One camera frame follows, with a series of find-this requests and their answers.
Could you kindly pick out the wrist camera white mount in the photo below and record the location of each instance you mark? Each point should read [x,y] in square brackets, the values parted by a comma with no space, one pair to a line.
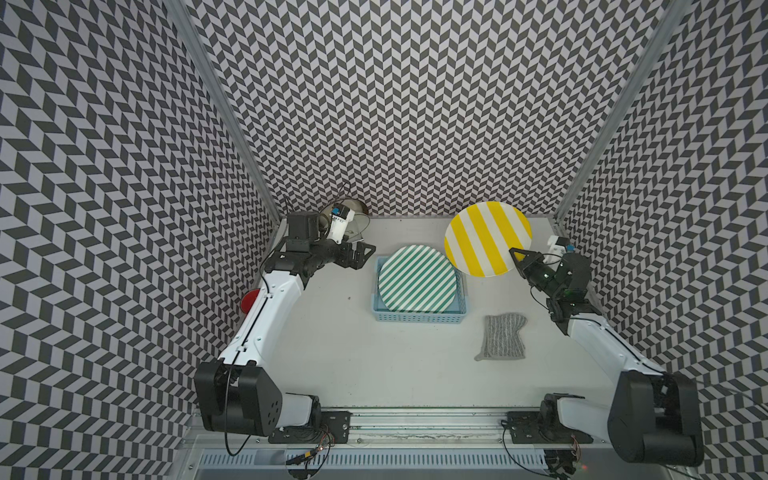
[340,216]
[559,245]

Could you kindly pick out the grey fluffy cloth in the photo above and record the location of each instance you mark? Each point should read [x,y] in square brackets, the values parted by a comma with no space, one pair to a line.
[501,337]

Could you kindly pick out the red plastic cup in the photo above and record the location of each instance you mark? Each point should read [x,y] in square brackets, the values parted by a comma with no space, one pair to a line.
[248,300]

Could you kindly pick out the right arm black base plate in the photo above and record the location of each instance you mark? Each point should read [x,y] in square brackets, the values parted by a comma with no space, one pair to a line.
[529,427]

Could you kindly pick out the green white striped plate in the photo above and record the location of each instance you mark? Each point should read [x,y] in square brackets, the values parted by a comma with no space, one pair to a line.
[417,279]

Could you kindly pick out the yellow white striped plate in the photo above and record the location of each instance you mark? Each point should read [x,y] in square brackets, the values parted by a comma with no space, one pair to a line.
[477,239]

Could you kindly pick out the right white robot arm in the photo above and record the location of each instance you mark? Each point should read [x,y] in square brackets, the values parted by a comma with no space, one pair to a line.
[653,417]

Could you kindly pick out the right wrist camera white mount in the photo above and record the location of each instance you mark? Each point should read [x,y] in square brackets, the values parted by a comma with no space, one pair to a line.
[559,245]

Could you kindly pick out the aluminium front rail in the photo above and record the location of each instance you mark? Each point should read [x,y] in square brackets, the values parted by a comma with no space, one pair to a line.
[470,427]

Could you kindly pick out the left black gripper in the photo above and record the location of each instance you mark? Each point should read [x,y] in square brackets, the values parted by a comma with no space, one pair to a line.
[342,255]

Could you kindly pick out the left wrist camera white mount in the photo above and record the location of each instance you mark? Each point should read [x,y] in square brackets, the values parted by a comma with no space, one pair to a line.
[340,216]

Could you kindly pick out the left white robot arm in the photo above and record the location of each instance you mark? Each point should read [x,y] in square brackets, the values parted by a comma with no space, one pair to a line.
[235,393]

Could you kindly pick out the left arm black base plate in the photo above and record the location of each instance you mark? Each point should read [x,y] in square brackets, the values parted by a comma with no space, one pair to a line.
[334,426]

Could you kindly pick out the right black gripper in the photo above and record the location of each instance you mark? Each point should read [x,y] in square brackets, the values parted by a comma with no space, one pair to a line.
[541,273]

